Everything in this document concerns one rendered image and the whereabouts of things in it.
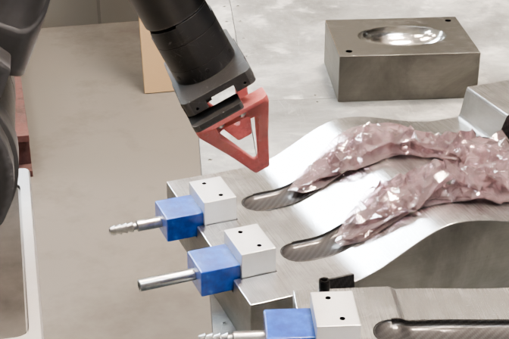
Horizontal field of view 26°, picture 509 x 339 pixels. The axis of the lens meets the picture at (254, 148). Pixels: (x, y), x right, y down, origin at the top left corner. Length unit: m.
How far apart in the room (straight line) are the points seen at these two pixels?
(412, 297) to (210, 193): 0.27
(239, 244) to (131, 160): 2.12
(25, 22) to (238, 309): 0.66
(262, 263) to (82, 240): 1.76
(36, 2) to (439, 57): 1.17
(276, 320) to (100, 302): 1.66
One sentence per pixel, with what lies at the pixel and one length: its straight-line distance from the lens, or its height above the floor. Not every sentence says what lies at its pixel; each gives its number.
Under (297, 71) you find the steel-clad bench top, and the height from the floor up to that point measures 0.80.
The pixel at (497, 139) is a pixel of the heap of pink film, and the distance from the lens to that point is 1.27.
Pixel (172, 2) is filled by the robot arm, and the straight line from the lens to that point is 0.91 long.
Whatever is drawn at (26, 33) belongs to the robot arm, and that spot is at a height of 1.29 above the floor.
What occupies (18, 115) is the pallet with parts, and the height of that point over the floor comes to 0.13.
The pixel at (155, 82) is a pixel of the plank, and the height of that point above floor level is 0.04.
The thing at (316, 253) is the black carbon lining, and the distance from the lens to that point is 1.12.
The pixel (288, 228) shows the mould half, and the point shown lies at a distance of 1.15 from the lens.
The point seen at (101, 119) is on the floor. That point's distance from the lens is 3.44.
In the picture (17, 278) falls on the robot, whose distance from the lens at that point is 0.75.
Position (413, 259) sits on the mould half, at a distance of 1.09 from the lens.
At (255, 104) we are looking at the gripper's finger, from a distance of 0.92.
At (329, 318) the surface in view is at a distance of 0.91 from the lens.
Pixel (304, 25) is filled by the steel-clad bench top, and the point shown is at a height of 0.80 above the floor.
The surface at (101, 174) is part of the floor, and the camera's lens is 3.11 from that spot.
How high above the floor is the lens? 1.44
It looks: 27 degrees down
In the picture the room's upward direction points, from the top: straight up
